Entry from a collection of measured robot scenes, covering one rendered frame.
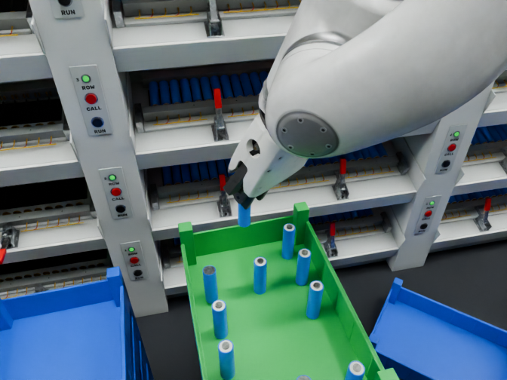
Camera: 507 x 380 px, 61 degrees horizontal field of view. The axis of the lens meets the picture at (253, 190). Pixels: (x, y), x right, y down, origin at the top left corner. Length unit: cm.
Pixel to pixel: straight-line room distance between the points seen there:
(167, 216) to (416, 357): 65
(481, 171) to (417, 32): 92
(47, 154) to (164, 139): 21
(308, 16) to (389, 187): 73
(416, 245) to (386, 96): 95
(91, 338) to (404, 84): 60
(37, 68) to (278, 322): 52
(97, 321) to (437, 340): 77
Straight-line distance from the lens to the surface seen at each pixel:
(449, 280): 129
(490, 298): 129
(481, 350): 118
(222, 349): 53
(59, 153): 84
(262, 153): 44
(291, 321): 62
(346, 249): 114
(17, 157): 86
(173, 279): 107
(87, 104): 75
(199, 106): 83
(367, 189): 102
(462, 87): 30
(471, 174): 115
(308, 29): 35
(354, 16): 33
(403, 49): 27
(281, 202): 95
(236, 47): 72
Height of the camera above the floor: 92
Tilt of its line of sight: 40 degrees down
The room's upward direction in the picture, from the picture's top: straight up
